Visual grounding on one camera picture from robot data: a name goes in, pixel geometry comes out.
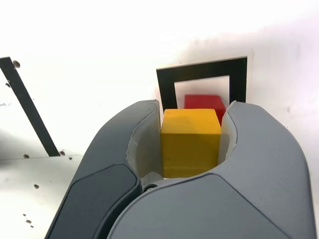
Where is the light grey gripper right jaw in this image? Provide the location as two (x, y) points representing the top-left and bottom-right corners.
(106, 99), (314, 239)

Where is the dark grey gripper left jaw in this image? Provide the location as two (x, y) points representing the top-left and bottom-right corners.
(46, 99), (165, 239)

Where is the yellow cube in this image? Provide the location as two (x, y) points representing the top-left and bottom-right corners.
(160, 108), (223, 179)

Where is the red cube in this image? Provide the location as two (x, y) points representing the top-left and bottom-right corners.
(183, 94), (227, 128)

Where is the black tape square outline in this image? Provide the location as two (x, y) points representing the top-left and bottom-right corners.
(156, 56), (249, 112)

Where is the black tape strip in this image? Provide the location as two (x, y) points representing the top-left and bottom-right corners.
(0, 56), (62, 158)

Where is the white paper sheet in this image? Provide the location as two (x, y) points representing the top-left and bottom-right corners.
(152, 51), (255, 103)

